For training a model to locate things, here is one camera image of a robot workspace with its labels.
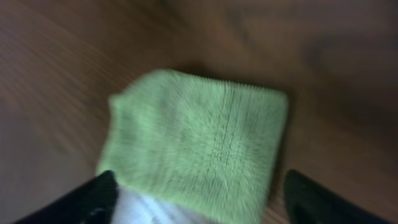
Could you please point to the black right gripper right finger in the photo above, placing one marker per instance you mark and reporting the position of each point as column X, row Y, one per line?
column 307, row 202

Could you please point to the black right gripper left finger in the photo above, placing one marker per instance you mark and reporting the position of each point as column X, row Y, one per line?
column 91, row 203

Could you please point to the green microfiber cloth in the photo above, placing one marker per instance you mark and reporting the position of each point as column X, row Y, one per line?
column 205, row 144

